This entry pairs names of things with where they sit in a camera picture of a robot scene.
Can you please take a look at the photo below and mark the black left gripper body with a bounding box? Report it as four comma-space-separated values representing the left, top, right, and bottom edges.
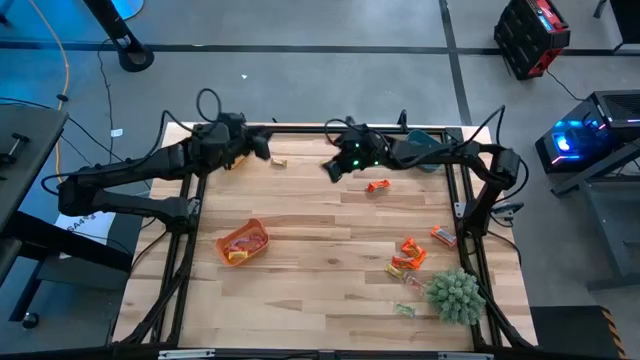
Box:
212, 113, 259, 169

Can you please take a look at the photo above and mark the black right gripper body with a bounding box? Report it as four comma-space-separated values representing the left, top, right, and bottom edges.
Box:
337, 127, 392, 174

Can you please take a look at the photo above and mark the teal plastic bin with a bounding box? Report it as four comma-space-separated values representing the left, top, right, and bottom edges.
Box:
404, 128, 445, 174

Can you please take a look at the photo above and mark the orange plastic bin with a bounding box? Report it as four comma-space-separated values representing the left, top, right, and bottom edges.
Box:
214, 217, 272, 267

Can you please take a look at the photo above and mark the clear pink candy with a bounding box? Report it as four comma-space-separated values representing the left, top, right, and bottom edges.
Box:
402, 273, 427, 294

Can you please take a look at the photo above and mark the black pole stand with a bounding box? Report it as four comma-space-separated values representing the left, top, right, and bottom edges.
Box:
82, 0, 155, 74

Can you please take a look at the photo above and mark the white paper sheet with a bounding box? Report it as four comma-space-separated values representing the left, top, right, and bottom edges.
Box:
53, 210, 117, 247

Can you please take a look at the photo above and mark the green artificial plant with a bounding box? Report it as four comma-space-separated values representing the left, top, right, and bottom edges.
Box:
425, 268, 487, 327

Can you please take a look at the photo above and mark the blue lit round base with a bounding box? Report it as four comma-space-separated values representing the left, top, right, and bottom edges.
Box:
109, 0, 145, 21

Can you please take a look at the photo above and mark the red black tool case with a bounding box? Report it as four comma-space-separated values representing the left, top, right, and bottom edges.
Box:
493, 0, 572, 81

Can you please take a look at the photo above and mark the black desk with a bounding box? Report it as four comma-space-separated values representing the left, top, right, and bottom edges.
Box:
0, 104, 135, 324

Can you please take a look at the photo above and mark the black computer tower with lights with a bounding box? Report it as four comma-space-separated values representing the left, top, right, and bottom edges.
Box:
534, 89, 640, 175

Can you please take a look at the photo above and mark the dark grey side table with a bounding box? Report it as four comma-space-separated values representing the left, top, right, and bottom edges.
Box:
549, 142, 640, 292

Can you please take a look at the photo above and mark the black hazard-striped mat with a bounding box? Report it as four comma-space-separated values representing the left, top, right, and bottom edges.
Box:
529, 305, 627, 360

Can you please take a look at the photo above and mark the black furniture corner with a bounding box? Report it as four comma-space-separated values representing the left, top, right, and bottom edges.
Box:
593, 0, 640, 54

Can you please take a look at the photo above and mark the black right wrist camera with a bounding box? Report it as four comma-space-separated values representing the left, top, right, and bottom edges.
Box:
347, 129, 380, 164

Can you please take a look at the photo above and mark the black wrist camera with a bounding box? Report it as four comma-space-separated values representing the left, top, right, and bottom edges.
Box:
347, 129, 380, 164
217, 112, 247, 139

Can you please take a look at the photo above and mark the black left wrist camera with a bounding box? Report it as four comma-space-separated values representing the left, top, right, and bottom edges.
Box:
217, 112, 247, 139

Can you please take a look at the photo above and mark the black aluminium table frame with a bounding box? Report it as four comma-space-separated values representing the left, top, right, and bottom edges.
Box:
112, 122, 536, 351

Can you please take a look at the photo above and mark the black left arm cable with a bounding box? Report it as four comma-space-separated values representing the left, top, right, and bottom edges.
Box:
40, 87, 224, 197

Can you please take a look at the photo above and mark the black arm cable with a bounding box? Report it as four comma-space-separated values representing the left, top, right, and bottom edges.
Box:
40, 87, 224, 197
323, 103, 530, 204

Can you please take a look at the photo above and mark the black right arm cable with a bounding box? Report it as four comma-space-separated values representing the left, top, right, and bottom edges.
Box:
323, 103, 530, 204

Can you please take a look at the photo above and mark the black floor cable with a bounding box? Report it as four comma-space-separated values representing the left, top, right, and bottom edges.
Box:
0, 96, 151, 189
95, 38, 132, 166

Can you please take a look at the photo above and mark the yellow cable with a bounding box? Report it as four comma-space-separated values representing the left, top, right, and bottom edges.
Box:
28, 0, 71, 184

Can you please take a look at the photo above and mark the black tool case cable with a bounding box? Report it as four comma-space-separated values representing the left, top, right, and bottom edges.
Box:
544, 68, 585, 102

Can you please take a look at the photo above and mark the black clamp handle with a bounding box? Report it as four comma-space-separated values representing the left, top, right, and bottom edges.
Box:
0, 132, 30, 166

